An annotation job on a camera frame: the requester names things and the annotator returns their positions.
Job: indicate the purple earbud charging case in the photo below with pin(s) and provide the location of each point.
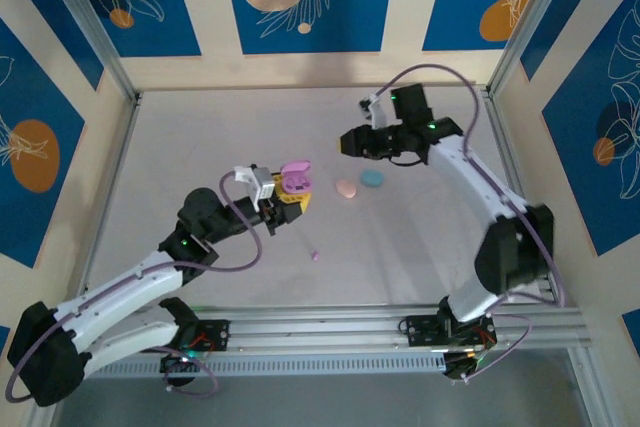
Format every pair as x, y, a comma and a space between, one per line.
297, 167

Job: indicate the teal earbud charging case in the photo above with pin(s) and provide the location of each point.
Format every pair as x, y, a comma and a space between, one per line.
372, 178

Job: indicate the pink earbud charging case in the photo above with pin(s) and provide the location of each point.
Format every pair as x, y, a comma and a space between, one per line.
346, 188

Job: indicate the purple earbud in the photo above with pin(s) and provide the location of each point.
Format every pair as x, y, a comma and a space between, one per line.
315, 255

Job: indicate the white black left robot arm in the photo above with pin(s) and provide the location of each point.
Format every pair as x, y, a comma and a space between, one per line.
120, 288

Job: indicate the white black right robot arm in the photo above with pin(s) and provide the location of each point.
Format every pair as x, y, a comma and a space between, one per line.
465, 182

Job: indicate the black base electronics box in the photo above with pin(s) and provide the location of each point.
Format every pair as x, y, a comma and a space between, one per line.
462, 367
180, 372

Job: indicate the aluminium table side rail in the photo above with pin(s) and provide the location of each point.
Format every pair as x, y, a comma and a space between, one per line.
517, 172
114, 172

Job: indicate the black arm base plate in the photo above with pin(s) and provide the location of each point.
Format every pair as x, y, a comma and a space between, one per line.
220, 332
425, 332

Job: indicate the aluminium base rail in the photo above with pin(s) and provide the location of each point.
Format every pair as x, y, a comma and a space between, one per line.
320, 327

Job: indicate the aluminium frame post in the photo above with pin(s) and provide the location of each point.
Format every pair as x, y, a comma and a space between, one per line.
529, 22
92, 27

